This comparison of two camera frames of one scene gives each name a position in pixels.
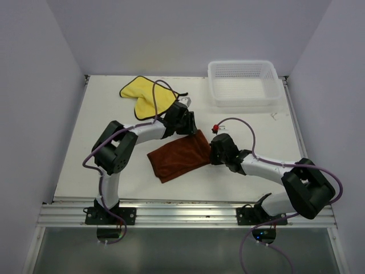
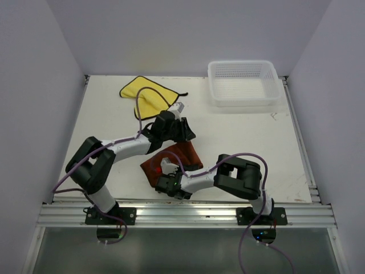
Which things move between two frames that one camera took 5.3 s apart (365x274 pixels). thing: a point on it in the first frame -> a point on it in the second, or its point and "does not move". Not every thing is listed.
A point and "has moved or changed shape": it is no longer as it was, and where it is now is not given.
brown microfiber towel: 179,157 has moved or changed shape
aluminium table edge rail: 173,215 does not move
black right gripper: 214,161 -> 174,176
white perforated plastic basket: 244,83 does not move
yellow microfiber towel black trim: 140,89 does not move
